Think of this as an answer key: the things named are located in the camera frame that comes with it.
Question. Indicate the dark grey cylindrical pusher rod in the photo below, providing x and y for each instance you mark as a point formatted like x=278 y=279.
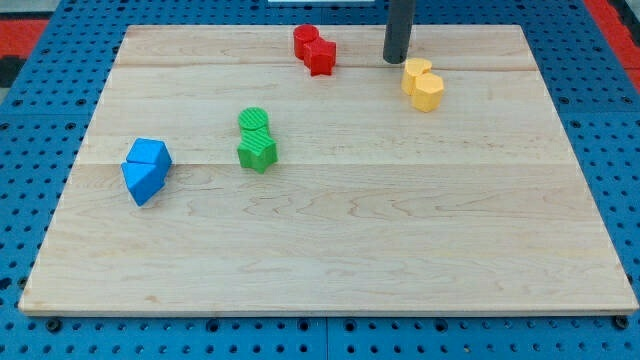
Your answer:
x=398 y=30

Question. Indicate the red star block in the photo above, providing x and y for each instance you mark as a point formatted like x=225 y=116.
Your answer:
x=320 y=56

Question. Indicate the green star block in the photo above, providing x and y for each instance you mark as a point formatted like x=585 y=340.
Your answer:
x=257 y=150

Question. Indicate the blue triangle block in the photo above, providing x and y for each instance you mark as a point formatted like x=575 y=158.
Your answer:
x=143 y=180

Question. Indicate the red cylinder block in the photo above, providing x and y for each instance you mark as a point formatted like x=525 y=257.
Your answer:
x=303 y=34

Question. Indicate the blue cube block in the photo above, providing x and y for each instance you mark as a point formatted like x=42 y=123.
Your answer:
x=149 y=151

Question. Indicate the light wooden board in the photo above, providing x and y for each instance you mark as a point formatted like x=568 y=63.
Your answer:
x=478 y=208

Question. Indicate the green cylinder block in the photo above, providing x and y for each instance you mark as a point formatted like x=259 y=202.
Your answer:
x=254 y=119

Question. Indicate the yellow hexagon block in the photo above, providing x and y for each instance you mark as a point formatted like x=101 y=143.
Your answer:
x=427 y=93

